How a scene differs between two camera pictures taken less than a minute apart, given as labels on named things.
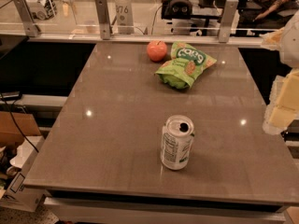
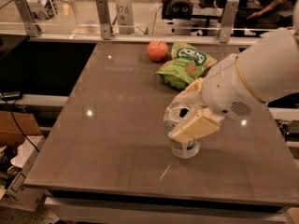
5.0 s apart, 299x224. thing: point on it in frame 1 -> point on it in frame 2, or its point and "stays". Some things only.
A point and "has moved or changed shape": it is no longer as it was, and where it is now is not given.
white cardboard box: (17, 194) stays
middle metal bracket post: (104, 17) stays
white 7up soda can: (177, 139) has moved or changed shape
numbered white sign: (123, 9) stays
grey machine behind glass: (40, 7) stays
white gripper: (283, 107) -> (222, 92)
